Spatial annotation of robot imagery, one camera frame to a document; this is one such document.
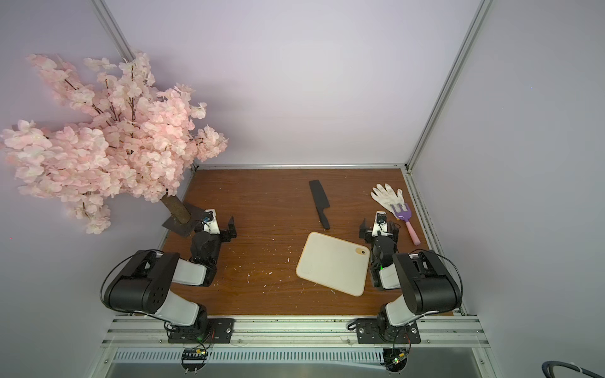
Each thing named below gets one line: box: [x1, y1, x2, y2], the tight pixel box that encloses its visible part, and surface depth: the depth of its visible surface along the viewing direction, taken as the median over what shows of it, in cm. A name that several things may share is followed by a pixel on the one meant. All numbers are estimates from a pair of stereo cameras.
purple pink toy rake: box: [391, 203, 422, 246], surface depth 102 cm
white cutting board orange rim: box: [296, 231, 371, 297], surface depth 90 cm
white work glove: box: [370, 183, 409, 219], surface depth 109 cm
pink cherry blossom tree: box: [1, 51, 228, 235], surface depth 66 cm
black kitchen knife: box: [308, 179, 331, 230], surface depth 113 cm
